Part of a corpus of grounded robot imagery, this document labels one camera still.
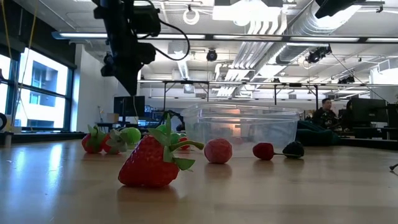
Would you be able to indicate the dark green cloth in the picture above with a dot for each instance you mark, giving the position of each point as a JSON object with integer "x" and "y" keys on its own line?
{"x": 314, "y": 135}

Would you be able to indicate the person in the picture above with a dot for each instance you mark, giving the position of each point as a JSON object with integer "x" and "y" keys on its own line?
{"x": 325, "y": 116}

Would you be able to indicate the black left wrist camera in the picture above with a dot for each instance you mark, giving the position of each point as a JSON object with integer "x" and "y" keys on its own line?
{"x": 146, "y": 53}

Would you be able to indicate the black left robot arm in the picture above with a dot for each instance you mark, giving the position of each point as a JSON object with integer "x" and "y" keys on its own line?
{"x": 121, "y": 15}

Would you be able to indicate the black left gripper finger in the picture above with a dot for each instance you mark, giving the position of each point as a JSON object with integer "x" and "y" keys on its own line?
{"x": 130, "y": 82}

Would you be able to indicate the black ceiling camera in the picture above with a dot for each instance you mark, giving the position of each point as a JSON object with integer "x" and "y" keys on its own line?
{"x": 108, "y": 59}
{"x": 211, "y": 56}

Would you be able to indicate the small red toy fruit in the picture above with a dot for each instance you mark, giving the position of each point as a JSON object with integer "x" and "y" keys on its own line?
{"x": 183, "y": 140}

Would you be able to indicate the black background robot arm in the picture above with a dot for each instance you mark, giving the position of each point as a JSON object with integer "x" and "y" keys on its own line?
{"x": 178, "y": 116}

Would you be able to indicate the clear plastic tupperware container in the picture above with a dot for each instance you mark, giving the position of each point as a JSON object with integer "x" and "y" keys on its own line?
{"x": 248, "y": 124}

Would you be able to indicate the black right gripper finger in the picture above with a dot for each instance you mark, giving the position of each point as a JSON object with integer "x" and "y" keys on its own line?
{"x": 335, "y": 6}

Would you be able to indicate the black computer monitor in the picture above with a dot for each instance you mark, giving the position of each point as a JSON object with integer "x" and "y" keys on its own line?
{"x": 368, "y": 110}
{"x": 393, "y": 115}
{"x": 129, "y": 105}

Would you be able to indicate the pink toy peach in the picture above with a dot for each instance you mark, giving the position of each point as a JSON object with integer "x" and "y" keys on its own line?
{"x": 218, "y": 151}

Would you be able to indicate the long ceiling light bar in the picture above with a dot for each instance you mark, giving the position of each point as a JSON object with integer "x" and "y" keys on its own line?
{"x": 81, "y": 35}

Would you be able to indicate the black background station frame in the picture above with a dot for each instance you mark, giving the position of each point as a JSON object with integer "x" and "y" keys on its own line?
{"x": 186, "y": 82}

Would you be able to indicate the silver ribbed air duct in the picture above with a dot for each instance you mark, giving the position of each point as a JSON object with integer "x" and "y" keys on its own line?
{"x": 290, "y": 53}

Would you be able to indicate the light green sliced toy lime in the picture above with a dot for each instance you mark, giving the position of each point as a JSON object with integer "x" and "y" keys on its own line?
{"x": 133, "y": 135}

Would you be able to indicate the red toy strawberry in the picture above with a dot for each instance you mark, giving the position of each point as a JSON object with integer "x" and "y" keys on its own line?
{"x": 146, "y": 165}
{"x": 88, "y": 144}
{"x": 107, "y": 146}

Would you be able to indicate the large window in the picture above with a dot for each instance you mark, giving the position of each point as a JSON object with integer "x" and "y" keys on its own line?
{"x": 43, "y": 74}

